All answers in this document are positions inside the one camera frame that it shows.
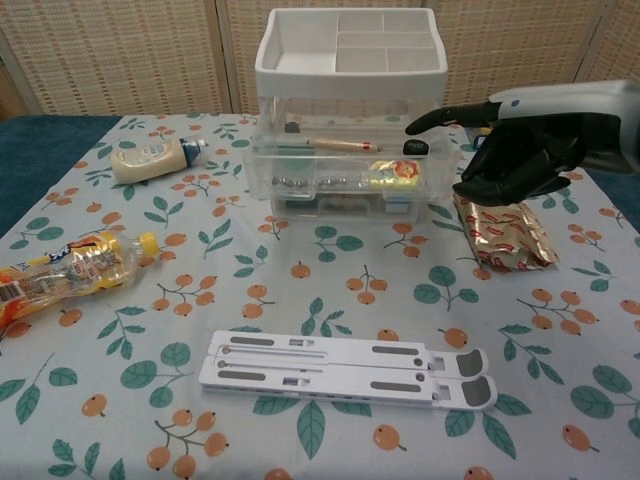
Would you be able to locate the orange drink plastic bottle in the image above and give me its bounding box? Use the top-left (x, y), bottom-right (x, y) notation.
top-left (0, 230), bottom-right (162, 334)

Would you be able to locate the clear plastic drawer with tools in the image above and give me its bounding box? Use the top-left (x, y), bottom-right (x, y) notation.
top-left (242, 127), bottom-right (459, 200)

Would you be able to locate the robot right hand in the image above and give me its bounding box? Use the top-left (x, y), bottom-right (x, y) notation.
top-left (405, 79), bottom-right (640, 206)

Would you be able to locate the white folding laptop stand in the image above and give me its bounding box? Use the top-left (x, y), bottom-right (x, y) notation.
top-left (198, 329), bottom-right (499, 413)

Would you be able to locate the floral patterned tablecloth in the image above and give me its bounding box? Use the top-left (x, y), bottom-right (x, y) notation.
top-left (0, 113), bottom-right (640, 480)

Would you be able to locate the gold foil snack bag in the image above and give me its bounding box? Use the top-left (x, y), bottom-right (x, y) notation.
top-left (451, 193), bottom-right (561, 274)

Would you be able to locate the white clear drawer organizer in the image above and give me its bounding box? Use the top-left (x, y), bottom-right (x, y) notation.
top-left (253, 6), bottom-right (446, 219)

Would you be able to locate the colourful floral packet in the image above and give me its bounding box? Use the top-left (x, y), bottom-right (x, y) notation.
top-left (366, 158), bottom-right (427, 192)

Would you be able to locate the string of metal beads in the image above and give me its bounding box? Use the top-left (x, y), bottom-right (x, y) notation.
top-left (271, 173), bottom-right (352, 190)

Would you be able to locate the brown wooden door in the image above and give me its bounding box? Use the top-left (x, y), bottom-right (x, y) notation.
top-left (0, 60), bottom-right (29, 120)

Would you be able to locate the mayonnaise squeeze bottle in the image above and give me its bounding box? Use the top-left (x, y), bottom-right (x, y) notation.
top-left (110, 135), bottom-right (209, 184)

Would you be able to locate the wooden handled tool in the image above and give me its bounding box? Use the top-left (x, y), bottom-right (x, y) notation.
top-left (306, 136), bottom-right (385, 154)

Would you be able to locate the green ball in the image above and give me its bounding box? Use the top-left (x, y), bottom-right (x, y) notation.
top-left (276, 144), bottom-right (322, 177)

